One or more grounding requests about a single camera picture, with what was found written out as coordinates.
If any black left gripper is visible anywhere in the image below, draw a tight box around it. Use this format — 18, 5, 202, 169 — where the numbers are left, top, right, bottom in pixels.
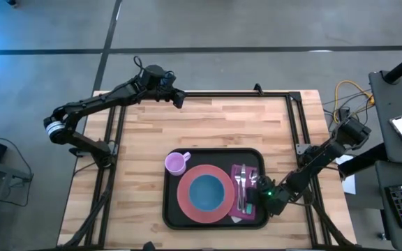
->
139, 63, 188, 109

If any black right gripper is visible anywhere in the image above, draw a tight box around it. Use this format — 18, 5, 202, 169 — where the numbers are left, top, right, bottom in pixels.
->
244, 176, 290, 216

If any silver fork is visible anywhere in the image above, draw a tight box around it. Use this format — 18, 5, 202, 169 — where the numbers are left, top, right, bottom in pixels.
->
234, 174, 243, 213

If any silver spoon green handle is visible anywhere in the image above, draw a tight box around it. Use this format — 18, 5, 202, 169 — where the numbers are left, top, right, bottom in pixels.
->
245, 169, 259, 215

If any magenta napkin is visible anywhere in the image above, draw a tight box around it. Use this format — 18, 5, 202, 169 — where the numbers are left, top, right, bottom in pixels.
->
228, 163, 260, 224

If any blue bowl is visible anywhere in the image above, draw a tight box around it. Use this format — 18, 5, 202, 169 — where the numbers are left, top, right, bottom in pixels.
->
188, 174, 226, 213

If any pink mug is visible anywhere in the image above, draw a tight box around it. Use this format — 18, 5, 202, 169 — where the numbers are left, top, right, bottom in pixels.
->
164, 151, 192, 177

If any pink round plate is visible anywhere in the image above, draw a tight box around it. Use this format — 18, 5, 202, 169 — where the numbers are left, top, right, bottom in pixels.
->
176, 164, 237, 225

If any black plastic tray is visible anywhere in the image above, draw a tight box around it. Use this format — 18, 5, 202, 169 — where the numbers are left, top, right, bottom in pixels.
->
162, 147, 270, 231

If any white paper sheet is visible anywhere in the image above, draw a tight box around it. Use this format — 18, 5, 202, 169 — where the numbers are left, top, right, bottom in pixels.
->
334, 153, 357, 196

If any black keyboard desk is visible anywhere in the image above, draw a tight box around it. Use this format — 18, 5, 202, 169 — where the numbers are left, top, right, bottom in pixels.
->
374, 160, 402, 251

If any black side desk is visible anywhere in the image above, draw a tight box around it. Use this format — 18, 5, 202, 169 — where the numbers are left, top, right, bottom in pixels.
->
368, 70, 402, 165

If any grey metal side table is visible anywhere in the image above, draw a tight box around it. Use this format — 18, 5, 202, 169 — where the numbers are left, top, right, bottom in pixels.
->
0, 155, 35, 251

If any black metal table frame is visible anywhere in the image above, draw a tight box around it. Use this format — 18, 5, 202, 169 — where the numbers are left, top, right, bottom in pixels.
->
59, 82, 354, 250

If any black floor cable bundle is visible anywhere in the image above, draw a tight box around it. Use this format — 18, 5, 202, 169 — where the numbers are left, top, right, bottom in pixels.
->
322, 89, 375, 141

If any yellow cable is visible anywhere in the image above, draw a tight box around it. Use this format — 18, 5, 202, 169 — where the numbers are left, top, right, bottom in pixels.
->
333, 79, 377, 125

